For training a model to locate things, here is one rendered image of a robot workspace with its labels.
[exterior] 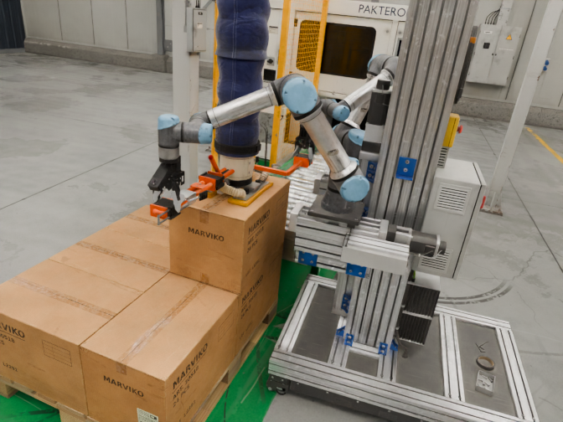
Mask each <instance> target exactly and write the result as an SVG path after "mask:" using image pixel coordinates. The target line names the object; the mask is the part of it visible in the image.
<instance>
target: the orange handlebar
mask: <svg viewBox="0 0 563 422"><path fill-rule="evenodd" d="M302 164H303V161H302V160H299V161H298V162H297V163H295V164H294V165H293V166H292V167H290V168H289V169H288V170H287V171H283V170H279V169H275V168H271V167H264V166H260V165H255V166H254V169H256V170H260V171H264V172H271V173H275V174H279V175H282V176H289V175H291V174H292V173H293V172H294V171H295V170H297V169H298V168H299V167H300V166H301V165H302ZM234 172H235V170H234V169H230V170H229V171H228V172H226V173H224V176H225V178H227V177H228V176H229V175H231V174H233V173H234ZM211 187H213V183H208V184H206V185H205V182H204V181H200V182H199V183H193V184H192V185H190V188H188V189H186V190H189V191H193V192H196V197H197V196H199V193H202V192H203V191H206V190H208V189H209V188H211ZM163 212H164V211H159V210H157V209H154V210H153V213H154V214H155V215H156V216H158V215H159V214H161V213H163Z"/></svg>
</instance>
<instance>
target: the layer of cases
mask: <svg viewBox="0 0 563 422"><path fill-rule="evenodd" d="M282 251H283V243H282V244H281V246H280V247H279V248H278V249H277V251H276V252H275V253H274V254H273V256H272V257H271V258H270V259H269V260H268V261H267V262H266V264H265V265H264V266H263V267H262V268H261V270H260V271H259V272H258V273H257V275H256V276H255V277H254V278H253V280H252V281H251V282H250V284H249V285H248V286H247V287H246V288H245V289H244V290H243V291H242V292H241V294H238V293H235V292H232V291H227V290H225V289H222V288H219V287H216V286H212V285H209V284H206V283H203V282H200V281H197V280H193V279H189V278H187V277H184V276H181V275H176V274H174V273H171V272H170V256H169V222H168V220H166V221H164V222H163V223H161V224H160V225H158V218H156V217H153V216H151V215H150V205H145V206H143V207H142V208H140V209H138V210H136V211H134V212H133V213H131V214H128V215H127V216H125V217H124V218H122V219H119V220H117V221H116V222H115V223H113V224H110V225H108V226H106V227H105V228H104V229H101V230H99V231H97V232H96V233H94V234H92V235H90V236H88V237H87V238H85V239H83V240H81V241H79V242H78V243H76V244H73V245H71V246H70V247H69V248H67V249H65V250H62V251H60V252H59V253H58V254H56V255H53V256H51V257H50V258H49V259H48V260H44V261H42V262H41V263H39V264H37V265H35V266H33V267H32V268H30V269H28V270H26V271H24V272H23V273H21V274H19V275H16V276H14V277H13V278H12V279H10V280H7V281H5V282H4V283H2V284H1V285H0V374H1V375H2V376H4V377H6V378H9V379H11V380H13V381H15V382H17V383H20V384H22V385H23V386H25V387H27V388H29V389H32V390H34V391H36V392H38V393H40V394H42V395H44V396H46V397H48V398H51V399H53V400H55V401H57V402H59V403H61V404H63V405H65V406H68V407H70V408H72V409H74V410H76V411H78V412H80V413H82V414H85V415H87V416H90V417H91V418H92V419H95V420H97V421H99V422H189V421H190V420H191V419H192V418H193V416H194V414H195V413H196V412H197V410H198V409H199V407H200V406H201V404H202V403H203V402H204V400H205V399H206V398H207V396H208V395H209V393H210V391H211V390H212V389H213V387H214V386H215V385H216V384H217V382H218V381H219V379H220V377H221V376H222V375H223V373H224V372H225V370H226V369H227V368H228V367H229V365H230V363H231V362H232V361H233V359H234V358H235V356H236V355H237V353H238V352H239V351H240V349H241V348H242V347H243V345H244V344H245V342H246V340H247V339H248V338H249V336H250V335H251V334H252V333H253V331H254V330H255V328H256V326H257V325H258V324H259V322H260V321H261V319H262V318H263V316H264V315H265V314H266V312H267V311H268V310H269V308H270V307H271V305H272V303H273V302H274V301H275V299H276V298H277V297H278V289H279V281H280V273H281V265H282Z"/></svg>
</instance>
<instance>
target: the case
mask: <svg viewBox="0 0 563 422"><path fill-rule="evenodd" d="M267 181H270V182H273V185H272V186H271V187H270V188H268V189H267V190H266V191H265V192H264V193H263V194H262V195H260V196H259V197H258V198H257V199H255V200H254V201H253V202H252V203H250V204H249V205H248V206H247V207H243V206H240V205H236V204H232V203H228V199H229V198H231V197H232V196H231V195H229V194H226V193H223V194H219V193H218V194H216V195H215V196H213V197H212V198H206V199H204V200H201V201H199V198H198V199H196V202H195V203H193V204H191V205H190V206H188V207H187V208H184V209H183V210H181V211H180V212H181V214H180V215H178V216H177V217H175V218H174V219H172V220H170V219H169V220H168V222H169V256H170V272H171V273H174V274H176V275H181V276H184V277H187V278H189V279H193V280H197V281H200V282H203V283H206V284H209V285H212V286H216V287H219V288H222V289H225V290H227V291H232V292H235V293H238V294H241V292H242V291H243V290H244V289H245V288H246V287H247V286H248V285H249V284H250V282H251V281H252V280H253V278H254V277H255V276H256V275H257V273H258V272H259V271H260V270H261V268H262V267H263V266H264V265H265V264H266V262H267V261H268V260H269V259H270V258H271V257H272V256H273V254H274V253H275V252H276V251H277V249H278V248H279V247H280V246H281V244H282V243H283V242H284V236H285V228H286V220H287V205H288V196H289V188H290V180H288V179H284V178H277V177H273V176H268V178H267Z"/></svg>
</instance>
